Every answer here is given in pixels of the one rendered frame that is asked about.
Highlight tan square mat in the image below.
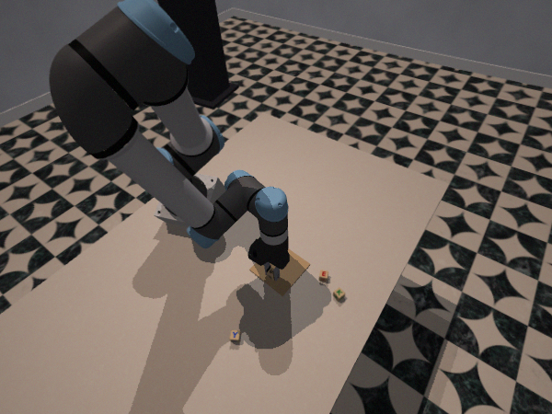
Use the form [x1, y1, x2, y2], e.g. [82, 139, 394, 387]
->
[249, 248, 310, 296]

